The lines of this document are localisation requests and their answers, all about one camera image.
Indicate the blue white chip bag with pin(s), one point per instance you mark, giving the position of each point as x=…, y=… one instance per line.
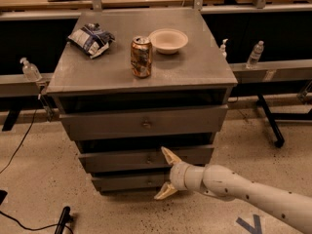
x=91, y=39

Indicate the orange soda can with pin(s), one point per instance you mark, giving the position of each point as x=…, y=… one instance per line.
x=141, y=56

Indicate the clear sanitizer pump bottle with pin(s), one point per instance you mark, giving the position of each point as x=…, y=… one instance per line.
x=30, y=70

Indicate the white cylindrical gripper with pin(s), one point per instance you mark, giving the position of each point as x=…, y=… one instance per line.
x=177, y=176

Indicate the black stand foot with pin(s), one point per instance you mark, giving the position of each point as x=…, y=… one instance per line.
x=63, y=219

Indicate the grey top drawer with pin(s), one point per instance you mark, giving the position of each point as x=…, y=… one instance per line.
x=144, y=122

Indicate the black table leg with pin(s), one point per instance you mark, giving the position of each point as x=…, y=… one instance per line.
x=279, y=137

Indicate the white paper bowl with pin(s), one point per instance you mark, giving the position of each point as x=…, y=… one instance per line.
x=168, y=41

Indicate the clear plastic water bottle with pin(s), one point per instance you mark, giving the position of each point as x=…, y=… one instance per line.
x=255, y=55

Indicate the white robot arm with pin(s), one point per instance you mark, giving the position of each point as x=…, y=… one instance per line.
x=217, y=181

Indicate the small white pump bottle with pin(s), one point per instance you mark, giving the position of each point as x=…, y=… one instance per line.
x=223, y=47

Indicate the grey drawer cabinet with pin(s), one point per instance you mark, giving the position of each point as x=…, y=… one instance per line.
x=197, y=75

